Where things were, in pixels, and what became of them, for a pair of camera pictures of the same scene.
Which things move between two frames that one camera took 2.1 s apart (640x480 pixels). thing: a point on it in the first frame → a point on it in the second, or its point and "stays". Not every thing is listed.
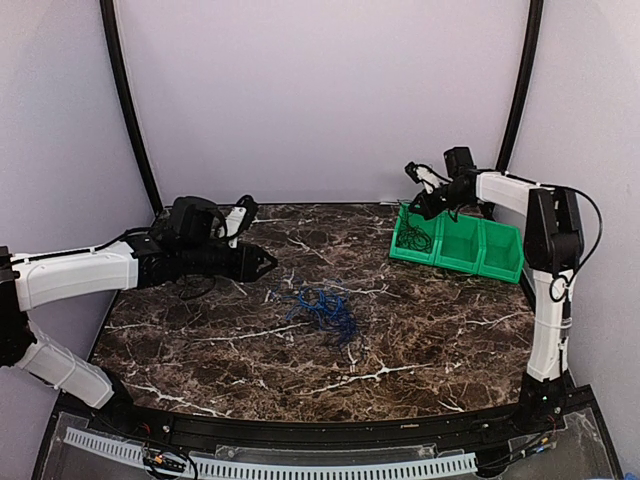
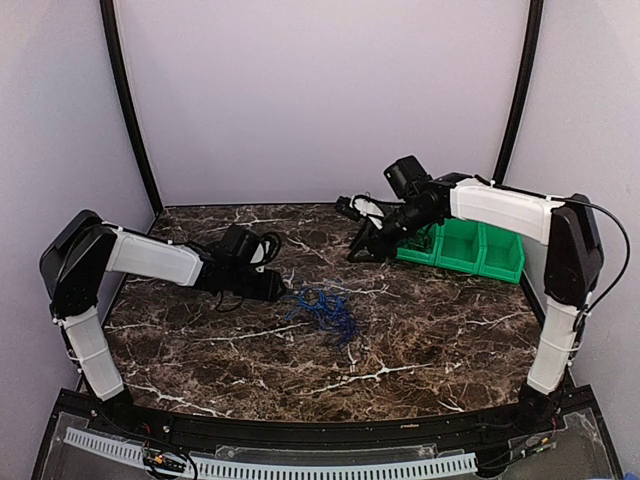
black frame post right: x=532 y=50 stays
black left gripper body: x=243 y=269 → x=265 y=290
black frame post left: x=108 y=9 stays
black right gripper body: x=434 y=208 → x=388 y=247
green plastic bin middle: x=457 y=242 stays
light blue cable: x=318 y=300 stays
